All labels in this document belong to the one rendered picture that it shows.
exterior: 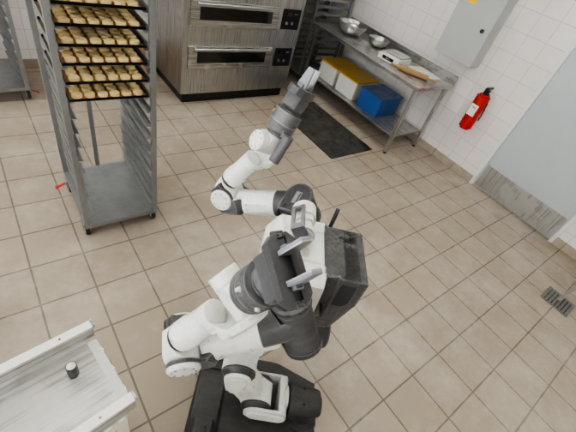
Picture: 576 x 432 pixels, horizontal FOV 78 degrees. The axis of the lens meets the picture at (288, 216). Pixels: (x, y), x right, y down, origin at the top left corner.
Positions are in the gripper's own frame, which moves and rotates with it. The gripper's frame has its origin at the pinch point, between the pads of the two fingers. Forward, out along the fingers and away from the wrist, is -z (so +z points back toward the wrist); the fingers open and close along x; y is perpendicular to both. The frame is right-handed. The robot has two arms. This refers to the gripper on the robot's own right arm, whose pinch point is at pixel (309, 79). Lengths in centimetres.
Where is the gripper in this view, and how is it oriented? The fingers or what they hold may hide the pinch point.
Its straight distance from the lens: 112.3
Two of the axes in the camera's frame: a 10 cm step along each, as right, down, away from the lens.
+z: -5.3, 7.6, 3.7
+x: -3.9, 1.8, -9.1
